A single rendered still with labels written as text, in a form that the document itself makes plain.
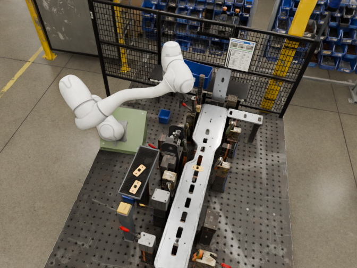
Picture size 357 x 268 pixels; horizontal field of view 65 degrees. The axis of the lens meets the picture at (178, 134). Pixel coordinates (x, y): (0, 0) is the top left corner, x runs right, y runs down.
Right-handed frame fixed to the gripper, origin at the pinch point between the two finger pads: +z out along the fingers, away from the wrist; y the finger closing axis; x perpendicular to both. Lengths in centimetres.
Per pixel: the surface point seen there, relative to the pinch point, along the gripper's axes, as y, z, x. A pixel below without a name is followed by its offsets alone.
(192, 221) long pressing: 31, 46, -50
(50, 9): -219, 67, 186
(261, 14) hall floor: 60, 146, 445
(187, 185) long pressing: 21, 46, -26
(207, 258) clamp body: 44, 40, -70
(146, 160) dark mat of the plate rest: -7.0, 30.1, -25.4
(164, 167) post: 4.5, 36.7, -22.8
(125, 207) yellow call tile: -8, 30, -60
